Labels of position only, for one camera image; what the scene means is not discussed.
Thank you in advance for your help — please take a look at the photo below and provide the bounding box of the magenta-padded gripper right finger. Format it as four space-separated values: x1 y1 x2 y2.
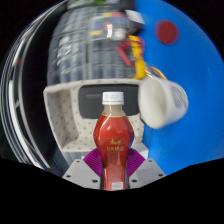
126 147 167 191

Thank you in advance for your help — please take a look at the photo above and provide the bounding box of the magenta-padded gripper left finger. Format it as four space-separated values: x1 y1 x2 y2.
62 147 105 191

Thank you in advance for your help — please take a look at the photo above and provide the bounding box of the red drink bottle white cap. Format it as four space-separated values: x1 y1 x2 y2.
92 91 135 192

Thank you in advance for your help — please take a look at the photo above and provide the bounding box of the beige dotted fabric tray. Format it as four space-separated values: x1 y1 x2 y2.
43 78 149 153

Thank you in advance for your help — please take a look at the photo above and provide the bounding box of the yellow multimeter with red leads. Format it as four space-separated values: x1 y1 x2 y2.
116 34 149 80

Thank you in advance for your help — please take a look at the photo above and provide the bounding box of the grey drawer cabinet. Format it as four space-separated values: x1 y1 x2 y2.
88 34 134 81
46 33 91 84
53 6 94 38

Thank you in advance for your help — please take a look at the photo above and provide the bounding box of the flat round red coaster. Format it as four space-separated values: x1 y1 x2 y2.
154 19 180 46

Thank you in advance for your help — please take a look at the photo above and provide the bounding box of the clear box with coloured parts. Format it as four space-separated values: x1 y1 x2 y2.
89 11 115 38

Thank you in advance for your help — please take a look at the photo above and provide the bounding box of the small black labelled box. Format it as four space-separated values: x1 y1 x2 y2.
124 9 146 30

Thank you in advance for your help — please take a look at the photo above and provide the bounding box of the white mug gold handle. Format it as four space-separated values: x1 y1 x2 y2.
137 66 190 130

